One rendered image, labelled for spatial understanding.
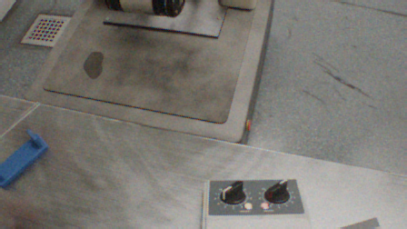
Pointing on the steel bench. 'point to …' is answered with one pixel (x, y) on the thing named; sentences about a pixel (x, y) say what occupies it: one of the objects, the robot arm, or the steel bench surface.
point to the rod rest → (22, 158)
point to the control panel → (253, 194)
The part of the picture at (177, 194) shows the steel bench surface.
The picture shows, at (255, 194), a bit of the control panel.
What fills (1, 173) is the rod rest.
